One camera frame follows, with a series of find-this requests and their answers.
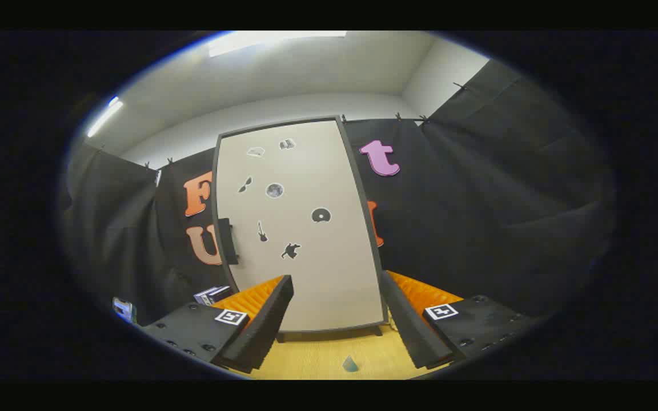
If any small blue and white box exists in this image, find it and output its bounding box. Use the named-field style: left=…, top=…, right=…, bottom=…
left=194, top=285, right=234, bottom=307

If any long ceiling tube light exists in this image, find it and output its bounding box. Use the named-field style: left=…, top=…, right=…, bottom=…
left=86, top=96, right=125, bottom=138

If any small blue packet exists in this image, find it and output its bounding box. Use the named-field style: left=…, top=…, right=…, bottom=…
left=112, top=296, right=136, bottom=324

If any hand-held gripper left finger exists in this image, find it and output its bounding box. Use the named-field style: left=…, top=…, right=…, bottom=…
left=139, top=275, right=295, bottom=374

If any white cabinet with dark frame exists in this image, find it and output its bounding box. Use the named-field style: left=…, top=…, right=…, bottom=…
left=213, top=116, right=390, bottom=343

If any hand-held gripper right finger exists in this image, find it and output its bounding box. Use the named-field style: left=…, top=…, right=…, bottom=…
left=380, top=270, right=544, bottom=370

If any black cabinet handle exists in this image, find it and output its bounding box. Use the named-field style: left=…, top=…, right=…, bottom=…
left=217, top=217, right=240, bottom=265

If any black backdrop cloth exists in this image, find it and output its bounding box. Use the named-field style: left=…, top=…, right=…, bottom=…
left=59, top=57, right=616, bottom=327

